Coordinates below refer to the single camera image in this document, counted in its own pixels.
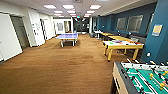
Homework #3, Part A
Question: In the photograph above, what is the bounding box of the green foosball table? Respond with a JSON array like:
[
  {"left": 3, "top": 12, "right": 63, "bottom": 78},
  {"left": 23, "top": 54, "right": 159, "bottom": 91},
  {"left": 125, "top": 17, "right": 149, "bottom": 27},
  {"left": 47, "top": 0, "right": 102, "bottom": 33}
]
[{"left": 111, "top": 59, "right": 168, "bottom": 94}]

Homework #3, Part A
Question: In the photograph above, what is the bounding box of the interior glass window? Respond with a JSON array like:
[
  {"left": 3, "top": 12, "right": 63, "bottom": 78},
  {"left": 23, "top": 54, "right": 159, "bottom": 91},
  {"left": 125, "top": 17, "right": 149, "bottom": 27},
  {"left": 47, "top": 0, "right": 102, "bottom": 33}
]
[
  {"left": 115, "top": 17, "right": 128, "bottom": 32},
  {"left": 127, "top": 14, "right": 144, "bottom": 34},
  {"left": 146, "top": 13, "right": 155, "bottom": 34}
]

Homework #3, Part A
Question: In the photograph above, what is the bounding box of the yellow air hockey table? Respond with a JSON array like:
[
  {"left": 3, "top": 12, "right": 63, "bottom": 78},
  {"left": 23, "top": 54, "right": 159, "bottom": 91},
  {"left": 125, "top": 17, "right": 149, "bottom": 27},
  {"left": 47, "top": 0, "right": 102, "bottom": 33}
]
[{"left": 102, "top": 39, "right": 145, "bottom": 63}]

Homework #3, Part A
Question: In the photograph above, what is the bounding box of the white double door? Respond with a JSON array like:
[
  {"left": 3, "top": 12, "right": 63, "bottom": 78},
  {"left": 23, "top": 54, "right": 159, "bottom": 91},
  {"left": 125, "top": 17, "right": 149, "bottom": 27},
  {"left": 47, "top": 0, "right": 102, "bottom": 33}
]
[{"left": 0, "top": 12, "right": 24, "bottom": 63}]

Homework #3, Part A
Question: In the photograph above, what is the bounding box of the square ceiling light panel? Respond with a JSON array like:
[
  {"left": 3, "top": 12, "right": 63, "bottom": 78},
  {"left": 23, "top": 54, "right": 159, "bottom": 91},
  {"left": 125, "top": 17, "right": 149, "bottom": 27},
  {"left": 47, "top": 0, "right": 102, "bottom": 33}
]
[
  {"left": 89, "top": 4, "right": 102, "bottom": 10},
  {"left": 66, "top": 10, "right": 77, "bottom": 15},
  {"left": 53, "top": 10, "right": 64, "bottom": 15},
  {"left": 43, "top": 4, "right": 58, "bottom": 10},
  {"left": 83, "top": 10, "right": 94, "bottom": 15},
  {"left": 62, "top": 4, "right": 76, "bottom": 10}
]

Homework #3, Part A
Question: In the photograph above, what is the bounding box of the wooden top table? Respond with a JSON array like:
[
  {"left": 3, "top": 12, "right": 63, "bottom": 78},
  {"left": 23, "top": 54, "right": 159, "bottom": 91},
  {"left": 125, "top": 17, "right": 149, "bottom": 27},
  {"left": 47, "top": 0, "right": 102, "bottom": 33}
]
[
  {"left": 108, "top": 34, "right": 135, "bottom": 43},
  {"left": 99, "top": 31, "right": 115, "bottom": 38}
]

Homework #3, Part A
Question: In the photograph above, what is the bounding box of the yellow wall notice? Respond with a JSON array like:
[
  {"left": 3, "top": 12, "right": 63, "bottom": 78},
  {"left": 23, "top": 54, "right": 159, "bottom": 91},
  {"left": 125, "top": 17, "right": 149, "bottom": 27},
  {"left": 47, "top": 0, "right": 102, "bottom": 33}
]
[{"left": 151, "top": 23, "right": 164, "bottom": 37}]

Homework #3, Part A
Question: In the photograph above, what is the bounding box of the blue ping pong table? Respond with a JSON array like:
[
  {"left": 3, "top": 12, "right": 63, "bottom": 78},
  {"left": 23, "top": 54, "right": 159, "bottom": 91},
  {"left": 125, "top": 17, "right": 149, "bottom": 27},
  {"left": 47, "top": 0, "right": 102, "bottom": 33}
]
[{"left": 54, "top": 32, "right": 80, "bottom": 48}]

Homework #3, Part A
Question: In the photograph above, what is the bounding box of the small white table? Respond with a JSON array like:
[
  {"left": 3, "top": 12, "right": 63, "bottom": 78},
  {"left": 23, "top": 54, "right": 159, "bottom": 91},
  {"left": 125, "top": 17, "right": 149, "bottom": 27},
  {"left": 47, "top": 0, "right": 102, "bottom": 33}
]
[{"left": 93, "top": 30, "right": 103, "bottom": 40}]

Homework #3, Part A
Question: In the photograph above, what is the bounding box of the grey trash can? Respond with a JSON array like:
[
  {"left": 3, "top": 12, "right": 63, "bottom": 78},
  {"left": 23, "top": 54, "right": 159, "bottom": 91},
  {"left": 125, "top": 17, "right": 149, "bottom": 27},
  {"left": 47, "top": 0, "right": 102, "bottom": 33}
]
[{"left": 88, "top": 32, "right": 96, "bottom": 39}]

